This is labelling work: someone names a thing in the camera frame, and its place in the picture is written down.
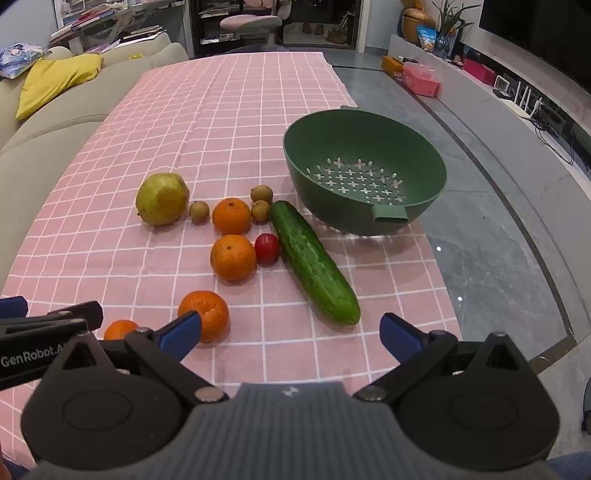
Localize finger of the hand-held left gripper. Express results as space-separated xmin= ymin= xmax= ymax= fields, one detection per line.
xmin=0 ymin=296 xmax=27 ymax=320
xmin=28 ymin=301 xmax=103 ymax=331

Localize beige sofa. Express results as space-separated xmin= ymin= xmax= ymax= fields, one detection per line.
xmin=0 ymin=32 xmax=190 ymax=289

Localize green colander bowl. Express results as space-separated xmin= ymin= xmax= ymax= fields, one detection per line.
xmin=283 ymin=106 xmax=448 ymax=237

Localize red box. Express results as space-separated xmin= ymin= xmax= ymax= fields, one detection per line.
xmin=462 ymin=58 xmax=497 ymax=86

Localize white router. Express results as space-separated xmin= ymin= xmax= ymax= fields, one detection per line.
xmin=501 ymin=80 xmax=548 ymax=121

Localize yellow-green pear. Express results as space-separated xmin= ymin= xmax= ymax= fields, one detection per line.
xmin=135 ymin=172 xmax=190 ymax=227

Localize black cables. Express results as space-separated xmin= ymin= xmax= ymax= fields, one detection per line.
xmin=531 ymin=108 xmax=591 ymax=172

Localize pink office chair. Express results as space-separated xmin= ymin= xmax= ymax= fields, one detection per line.
xmin=220 ymin=14 xmax=283 ymax=47

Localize green cucumber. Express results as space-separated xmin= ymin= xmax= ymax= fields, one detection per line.
xmin=269 ymin=200 xmax=361 ymax=326

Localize green potted plant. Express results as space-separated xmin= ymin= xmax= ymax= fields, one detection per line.
xmin=431 ymin=0 xmax=481 ymax=37

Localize white marble television bench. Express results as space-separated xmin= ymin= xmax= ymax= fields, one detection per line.
xmin=388 ymin=34 xmax=591 ymax=324

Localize pink checked tablecloth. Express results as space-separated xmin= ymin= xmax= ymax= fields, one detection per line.
xmin=0 ymin=52 xmax=462 ymax=467

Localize black television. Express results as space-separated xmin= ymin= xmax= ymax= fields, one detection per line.
xmin=479 ymin=0 xmax=591 ymax=95

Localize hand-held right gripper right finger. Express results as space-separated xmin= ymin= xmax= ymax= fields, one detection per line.
xmin=353 ymin=312 xmax=541 ymax=403

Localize blue printed pillow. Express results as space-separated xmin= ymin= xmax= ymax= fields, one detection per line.
xmin=0 ymin=43 xmax=51 ymax=79

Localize blue vase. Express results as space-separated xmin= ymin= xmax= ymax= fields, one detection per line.
xmin=434 ymin=34 xmax=459 ymax=58

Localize brown gourd ornament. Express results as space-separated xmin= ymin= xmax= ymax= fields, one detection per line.
xmin=399 ymin=0 xmax=437 ymax=44

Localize red tomato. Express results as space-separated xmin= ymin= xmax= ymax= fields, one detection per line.
xmin=254 ymin=233 xmax=281 ymax=267

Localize blue pants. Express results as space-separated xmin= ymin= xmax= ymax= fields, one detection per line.
xmin=547 ymin=450 xmax=591 ymax=480

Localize orange box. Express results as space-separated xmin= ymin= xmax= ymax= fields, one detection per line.
xmin=381 ymin=55 xmax=407 ymax=77

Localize pink box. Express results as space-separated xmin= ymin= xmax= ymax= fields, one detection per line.
xmin=401 ymin=62 xmax=441 ymax=97

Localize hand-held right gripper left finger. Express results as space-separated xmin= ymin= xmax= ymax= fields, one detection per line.
xmin=44 ymin=310 xmax=229 ymax=404

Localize small orange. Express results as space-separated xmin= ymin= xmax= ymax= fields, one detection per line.
xmin=103 ymin=319 xmax=140 ymax=341

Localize pile of books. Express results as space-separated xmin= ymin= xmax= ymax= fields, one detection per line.
xmin=48 ymin=0 xmax=167 ymax=54

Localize yellow pillow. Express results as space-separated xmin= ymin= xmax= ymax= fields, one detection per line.
xmin=15 ymin=54 xmax=103 ymax=121

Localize black shelf unit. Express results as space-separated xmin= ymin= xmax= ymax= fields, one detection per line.
xmin=189 ymin=0 xmax=361 ymax=61

